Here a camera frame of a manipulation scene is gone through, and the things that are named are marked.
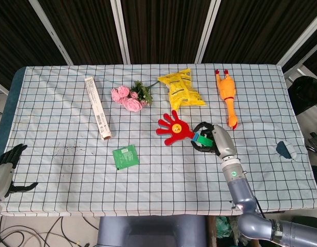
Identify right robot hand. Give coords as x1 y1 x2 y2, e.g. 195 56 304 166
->
191 121 237 158

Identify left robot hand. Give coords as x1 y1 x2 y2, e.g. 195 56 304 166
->
0 144 39 200

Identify red hand-shaped clapper toy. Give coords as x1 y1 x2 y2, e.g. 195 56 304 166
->
155 110 212 147

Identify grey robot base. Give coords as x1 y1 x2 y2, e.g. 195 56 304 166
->
96 215 208 247

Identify orange rubber chicken toy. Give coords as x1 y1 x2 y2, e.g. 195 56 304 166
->
215 68 239 130

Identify yellow snack bag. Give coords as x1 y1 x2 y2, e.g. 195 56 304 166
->
157 67 208 114

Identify checkered light blue tablecloth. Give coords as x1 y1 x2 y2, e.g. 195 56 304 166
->
0 63 317 217

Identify green plastic bag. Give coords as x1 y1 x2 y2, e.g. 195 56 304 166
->
215 216 233 239

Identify green foil sachet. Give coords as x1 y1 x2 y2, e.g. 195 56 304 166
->
112 144 140 170

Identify black chair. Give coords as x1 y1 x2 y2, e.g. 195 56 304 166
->
287 76 317 116

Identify pink artificial rose bouquet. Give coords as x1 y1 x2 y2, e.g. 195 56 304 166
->
110 80 160 113

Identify long beige cardboard box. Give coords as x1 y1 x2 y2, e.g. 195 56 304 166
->
84 76 113 141

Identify black floor cables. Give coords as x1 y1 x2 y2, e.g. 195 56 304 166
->
0 216 100 247

